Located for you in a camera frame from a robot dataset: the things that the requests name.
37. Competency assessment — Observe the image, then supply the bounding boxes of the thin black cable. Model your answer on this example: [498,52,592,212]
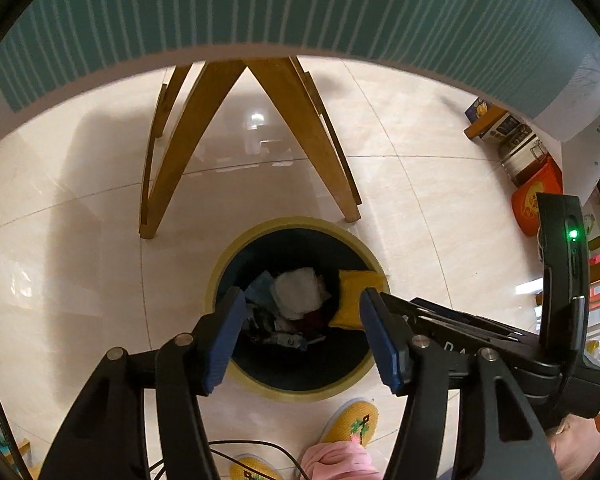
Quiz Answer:
[147,439,311,480]

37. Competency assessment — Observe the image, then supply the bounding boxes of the yellow-brown packet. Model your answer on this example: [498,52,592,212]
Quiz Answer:
[328,270,383,331]

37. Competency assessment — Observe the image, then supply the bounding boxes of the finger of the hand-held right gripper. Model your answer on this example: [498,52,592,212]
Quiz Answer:
[386,294,544,362]

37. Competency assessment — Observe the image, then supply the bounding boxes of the blue and yellow box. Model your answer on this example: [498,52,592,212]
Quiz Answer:
[464,97,508,141]

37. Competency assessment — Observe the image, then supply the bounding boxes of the white crumpled paper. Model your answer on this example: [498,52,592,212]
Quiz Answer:
[271,267,331,321]

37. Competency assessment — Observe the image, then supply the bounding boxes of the dark red wrapper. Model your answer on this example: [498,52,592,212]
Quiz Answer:
[300,305,334,336]

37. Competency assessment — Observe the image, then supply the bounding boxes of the person's right hand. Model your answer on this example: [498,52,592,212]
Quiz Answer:
[547,412,600,480]

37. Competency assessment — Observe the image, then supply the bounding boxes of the silver crumpled wrapper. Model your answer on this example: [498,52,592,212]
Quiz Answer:
[250,310,323,352]

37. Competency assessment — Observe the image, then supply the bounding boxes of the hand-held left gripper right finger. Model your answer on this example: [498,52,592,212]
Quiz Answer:
[359,287,561,480]

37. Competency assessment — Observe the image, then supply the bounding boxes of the wooden table base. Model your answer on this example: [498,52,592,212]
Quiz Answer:
[139,57,363,240]

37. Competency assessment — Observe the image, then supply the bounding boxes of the pink pants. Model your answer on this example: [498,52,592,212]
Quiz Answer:
[300,440,382,480]

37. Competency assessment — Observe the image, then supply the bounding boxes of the yellow knitted slipper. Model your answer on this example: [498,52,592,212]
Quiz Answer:
[320,397,381,448]
[229,454,286,480]

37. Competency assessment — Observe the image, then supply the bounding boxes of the grey-blue wrapper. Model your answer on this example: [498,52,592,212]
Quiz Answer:
[245,271,277,307]

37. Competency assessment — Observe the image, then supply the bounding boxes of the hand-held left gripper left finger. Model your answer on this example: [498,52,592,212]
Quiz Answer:
[40,287,248,480]

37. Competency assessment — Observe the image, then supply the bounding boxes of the yellow-rimmed round trash bin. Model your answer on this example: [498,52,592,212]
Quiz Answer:
[206,217,392,403]

